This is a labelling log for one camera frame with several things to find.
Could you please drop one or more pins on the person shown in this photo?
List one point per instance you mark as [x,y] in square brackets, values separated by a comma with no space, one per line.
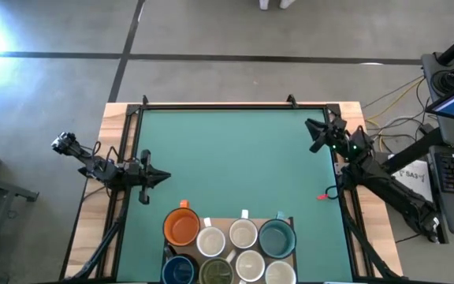
[264,4]

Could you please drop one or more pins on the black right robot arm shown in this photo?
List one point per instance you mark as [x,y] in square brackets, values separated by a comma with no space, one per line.
[392,193]

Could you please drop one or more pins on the plain white mug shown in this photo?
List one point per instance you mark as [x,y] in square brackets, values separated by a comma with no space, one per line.
[210,242]

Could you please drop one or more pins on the grey metal stand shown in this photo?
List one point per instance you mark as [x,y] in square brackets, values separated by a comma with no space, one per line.
[2,188]

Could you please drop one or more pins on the orange mug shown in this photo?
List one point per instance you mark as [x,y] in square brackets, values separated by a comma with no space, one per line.
[181,229]

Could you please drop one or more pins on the white printed paper sheet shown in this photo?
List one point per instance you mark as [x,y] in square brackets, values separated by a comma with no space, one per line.
[416,177]

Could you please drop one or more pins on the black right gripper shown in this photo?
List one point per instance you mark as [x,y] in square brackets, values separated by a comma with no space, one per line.
[345,138]

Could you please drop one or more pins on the navy white patterned mug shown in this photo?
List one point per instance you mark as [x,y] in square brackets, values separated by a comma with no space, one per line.
[243,233]

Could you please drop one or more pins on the black metal table frame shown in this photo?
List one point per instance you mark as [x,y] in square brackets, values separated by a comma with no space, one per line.
[132,108]

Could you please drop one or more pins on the dark blue mug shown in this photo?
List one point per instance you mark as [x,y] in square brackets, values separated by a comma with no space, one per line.
[178,272]

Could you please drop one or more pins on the green table mat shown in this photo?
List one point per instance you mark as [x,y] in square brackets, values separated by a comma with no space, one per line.
[227,158]

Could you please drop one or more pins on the blue leaf print mug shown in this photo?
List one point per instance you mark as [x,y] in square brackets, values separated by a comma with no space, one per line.
[250,266]

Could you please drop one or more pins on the white teal lattice mug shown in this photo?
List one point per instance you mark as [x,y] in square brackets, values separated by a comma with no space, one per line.
[280,274]

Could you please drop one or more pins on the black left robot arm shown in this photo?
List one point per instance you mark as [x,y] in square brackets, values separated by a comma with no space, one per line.
[93,167]

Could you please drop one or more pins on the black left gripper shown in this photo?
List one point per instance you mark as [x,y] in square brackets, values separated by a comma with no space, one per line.
[145,177]

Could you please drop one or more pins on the black slanted pole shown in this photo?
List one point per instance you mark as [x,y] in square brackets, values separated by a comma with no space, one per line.
[412,150]

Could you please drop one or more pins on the light wooden board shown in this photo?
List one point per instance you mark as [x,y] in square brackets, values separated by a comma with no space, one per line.
[221,221]

